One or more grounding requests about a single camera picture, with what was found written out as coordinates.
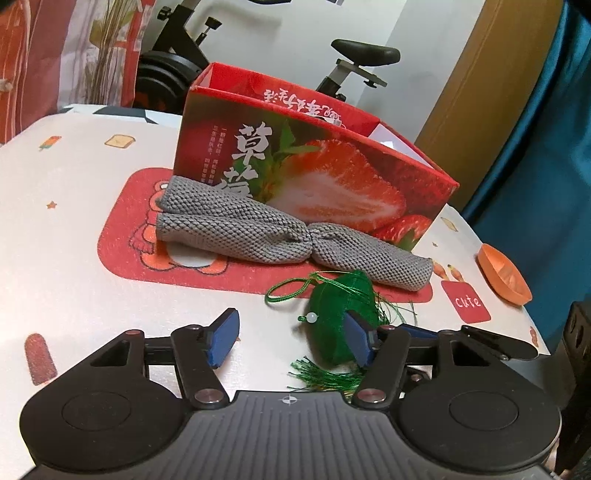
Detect green tasselled sachet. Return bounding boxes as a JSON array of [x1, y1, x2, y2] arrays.
[[264, 271, 418, 398]]

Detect grey knitted cloth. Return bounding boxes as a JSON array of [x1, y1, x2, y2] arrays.
[[156, 175, 434, 292]]

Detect orange plastic dish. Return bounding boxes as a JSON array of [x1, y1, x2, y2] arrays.
[[477, 244, 533, 306]]

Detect patterned white tablecloth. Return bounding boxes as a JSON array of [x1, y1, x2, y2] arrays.
[[0, 103, 553, 480]]

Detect teal blue curtain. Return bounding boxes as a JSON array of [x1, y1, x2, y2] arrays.
[[462, 1, 591, 350]]

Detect red strawberry cardboard box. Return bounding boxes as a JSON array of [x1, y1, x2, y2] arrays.
[[173, 63, 458, 250]]

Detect white papers in box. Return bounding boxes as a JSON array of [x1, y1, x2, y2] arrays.
[[369, 124, 430, 167]]

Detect black exercise bike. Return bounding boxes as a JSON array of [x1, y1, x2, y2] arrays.
[[133, 1, 401, 114]]

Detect wooden door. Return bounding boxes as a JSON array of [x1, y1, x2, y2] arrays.
[[416, 1, 564, 210]]

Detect red patterned curtain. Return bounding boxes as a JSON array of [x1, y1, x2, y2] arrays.
[[1, 0, 155, 143]]

